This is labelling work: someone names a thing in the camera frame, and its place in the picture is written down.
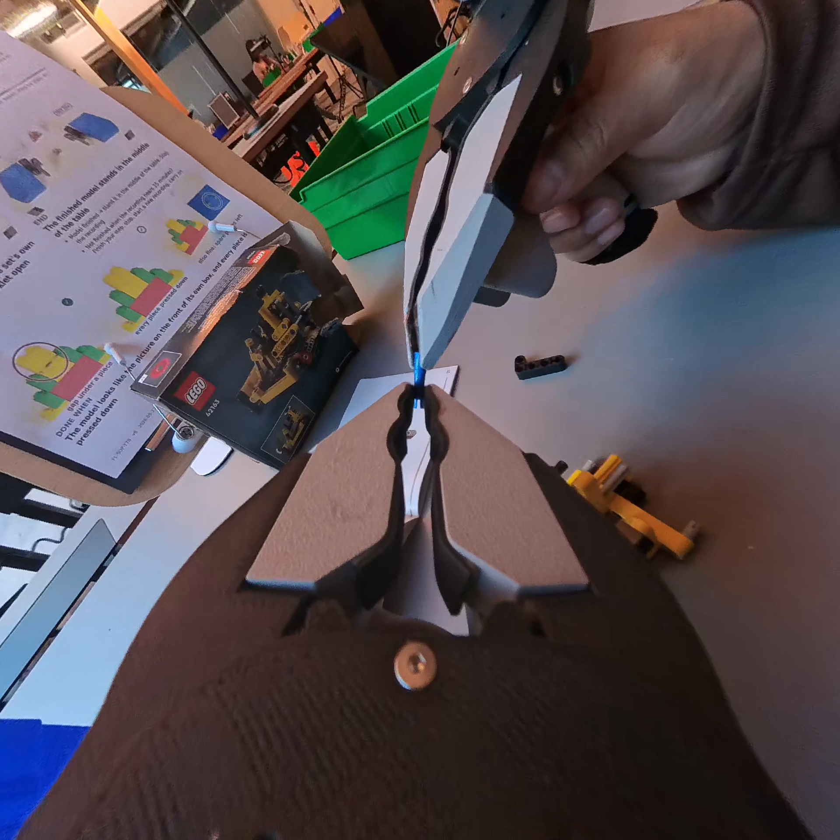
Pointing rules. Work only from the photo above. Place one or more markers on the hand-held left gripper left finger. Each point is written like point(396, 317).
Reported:
point(334, 512)

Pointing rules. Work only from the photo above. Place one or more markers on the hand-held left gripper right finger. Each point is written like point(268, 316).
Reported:
point(499, 518)

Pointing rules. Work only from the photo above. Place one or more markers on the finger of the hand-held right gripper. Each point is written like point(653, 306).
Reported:
point(433, 190)
point(466, 262)

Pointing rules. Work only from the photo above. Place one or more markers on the blue lego pin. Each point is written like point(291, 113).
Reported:
point(418, 377)

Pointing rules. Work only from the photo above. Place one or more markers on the person's right forearm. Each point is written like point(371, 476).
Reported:
point(787, 131)

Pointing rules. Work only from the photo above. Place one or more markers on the white lego instruction booklet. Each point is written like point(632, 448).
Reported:
point(367, 400)

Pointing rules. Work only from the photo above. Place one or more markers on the black lego beam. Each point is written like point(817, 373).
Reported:
point(541, 366)

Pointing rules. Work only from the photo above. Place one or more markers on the yellow lego assembly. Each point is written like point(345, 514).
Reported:
point(630, 512)

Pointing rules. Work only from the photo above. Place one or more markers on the black lego set box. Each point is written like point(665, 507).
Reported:
point(262, 367)

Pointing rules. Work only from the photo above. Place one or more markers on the person's right hand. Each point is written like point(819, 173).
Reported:
point(643, 118)

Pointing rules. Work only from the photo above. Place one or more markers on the green plastic bin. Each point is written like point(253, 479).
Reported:
point(367, 190)

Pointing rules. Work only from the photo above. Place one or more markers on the black monitor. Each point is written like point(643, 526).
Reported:
point(387, 33)

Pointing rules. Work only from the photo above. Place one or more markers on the white board stand foot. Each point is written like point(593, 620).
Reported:
point(210, 456)

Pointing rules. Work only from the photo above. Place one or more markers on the wooden workshop table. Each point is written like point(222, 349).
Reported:
point(289, 92)

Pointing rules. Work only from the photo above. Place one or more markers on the white poster pin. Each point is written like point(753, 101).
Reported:
point(117, 354)
point(223, 227)

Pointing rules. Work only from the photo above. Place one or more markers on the cardboard poster board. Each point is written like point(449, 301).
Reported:
point(197, 145)

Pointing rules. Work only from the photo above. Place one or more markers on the blue flat object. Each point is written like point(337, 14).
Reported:
point(33, 774)

